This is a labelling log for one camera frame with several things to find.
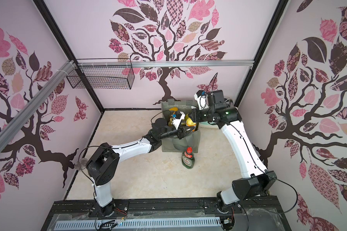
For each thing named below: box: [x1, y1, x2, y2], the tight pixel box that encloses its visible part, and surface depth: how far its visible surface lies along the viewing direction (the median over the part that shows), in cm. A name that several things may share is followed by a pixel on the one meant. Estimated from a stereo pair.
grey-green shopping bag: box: [160, 98, 201, 153], surface depth 79 cm
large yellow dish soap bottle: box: [185, 113, 197, 127], surface depth 76 cm
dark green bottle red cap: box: [181, 146, 196, 169], surface depth 80 cm
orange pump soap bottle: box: [169, 106, 179, 115], surface depth 88 cm
